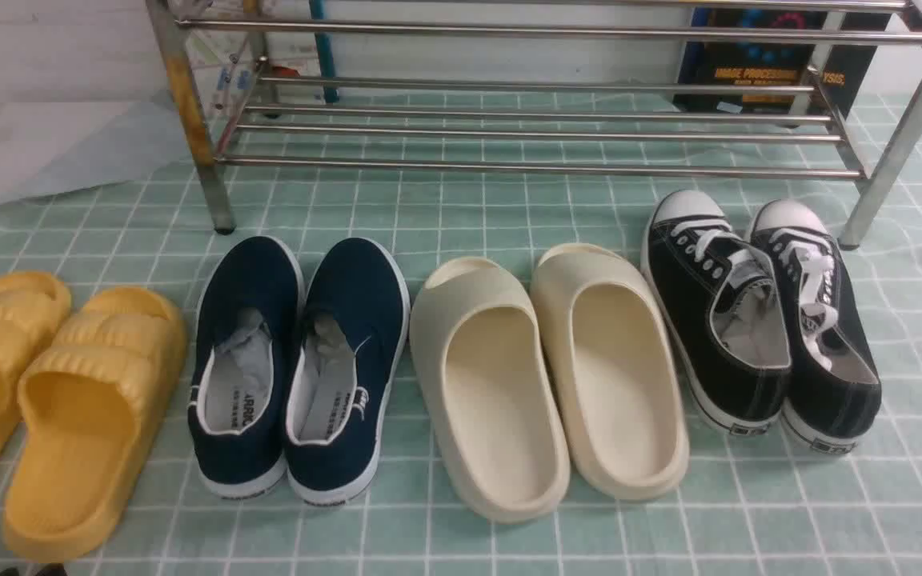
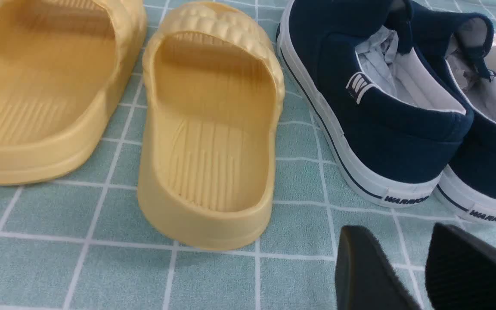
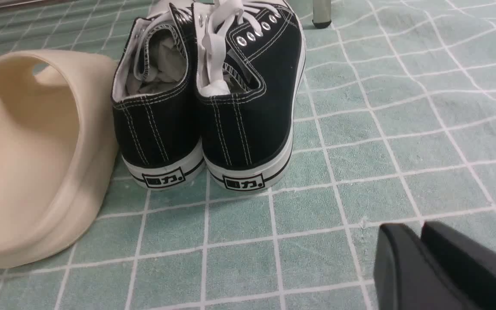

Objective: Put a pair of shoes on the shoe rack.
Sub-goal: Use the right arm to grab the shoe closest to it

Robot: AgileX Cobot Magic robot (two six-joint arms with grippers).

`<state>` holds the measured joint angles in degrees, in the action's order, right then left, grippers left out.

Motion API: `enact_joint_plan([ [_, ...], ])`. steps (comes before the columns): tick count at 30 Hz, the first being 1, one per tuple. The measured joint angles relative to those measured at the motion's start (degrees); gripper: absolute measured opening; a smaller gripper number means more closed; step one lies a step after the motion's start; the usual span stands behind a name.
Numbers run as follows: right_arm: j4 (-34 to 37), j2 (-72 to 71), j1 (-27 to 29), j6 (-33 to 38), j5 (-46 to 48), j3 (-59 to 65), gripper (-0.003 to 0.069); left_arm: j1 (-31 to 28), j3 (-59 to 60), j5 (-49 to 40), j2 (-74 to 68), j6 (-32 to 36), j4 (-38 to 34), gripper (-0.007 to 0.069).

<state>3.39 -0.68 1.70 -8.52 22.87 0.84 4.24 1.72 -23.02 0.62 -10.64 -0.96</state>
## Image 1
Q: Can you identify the black canvas sneaker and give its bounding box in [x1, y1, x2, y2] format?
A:
[640, 190, 792, 437]
[747, 199, 882, 456]

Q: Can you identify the metal shoe rack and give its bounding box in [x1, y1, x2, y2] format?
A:
[146, 1, 922, 250]

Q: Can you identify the left cream foam slide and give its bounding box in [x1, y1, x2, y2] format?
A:
[409, 258, 571, 522]

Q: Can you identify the cream foam slide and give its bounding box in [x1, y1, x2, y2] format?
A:
[409, 258, 571, 522]
[530, 243, 689, 501]

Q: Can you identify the green checkered floor cloth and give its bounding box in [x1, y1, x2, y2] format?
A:
[0, 88, 922, 576]

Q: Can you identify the right navy slip-on shoe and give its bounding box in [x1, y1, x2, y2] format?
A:
[284, 238, 411, 506]

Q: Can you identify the navy slip-on shoe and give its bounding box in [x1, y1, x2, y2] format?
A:
[284, 238, 411, 506]
[186, 234, 305, 500]

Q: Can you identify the right cream foam slide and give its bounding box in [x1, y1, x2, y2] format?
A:
[530, 243, 689, 501]

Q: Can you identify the left navy slip-on shoe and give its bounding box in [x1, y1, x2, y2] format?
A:
[186, 234, 305, 500]

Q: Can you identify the teal vertical pole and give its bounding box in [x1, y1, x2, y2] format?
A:
[308, 0, 340, 103]

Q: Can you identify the right yellow slide sandal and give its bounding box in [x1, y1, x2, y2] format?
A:
[2, 286, 187, 564]

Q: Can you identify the light blue paper sheet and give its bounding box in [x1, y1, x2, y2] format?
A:
[0, 94, 189, 205]

